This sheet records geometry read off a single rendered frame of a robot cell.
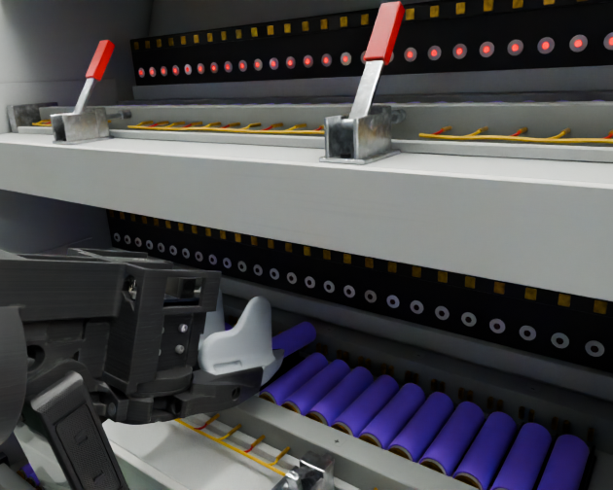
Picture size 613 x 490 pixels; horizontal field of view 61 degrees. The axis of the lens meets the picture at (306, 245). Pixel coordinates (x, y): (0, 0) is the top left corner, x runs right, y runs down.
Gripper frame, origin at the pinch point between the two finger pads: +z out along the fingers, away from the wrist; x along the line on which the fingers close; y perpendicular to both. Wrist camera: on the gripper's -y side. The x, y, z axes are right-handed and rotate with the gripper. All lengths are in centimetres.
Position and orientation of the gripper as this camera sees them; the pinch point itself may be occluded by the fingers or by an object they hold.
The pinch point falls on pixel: (257, 360)
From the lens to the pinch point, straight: 39.5
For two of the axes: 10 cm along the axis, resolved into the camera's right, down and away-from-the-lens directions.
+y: 1.6, -9.9, -0.4
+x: -8.0, -1.5, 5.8
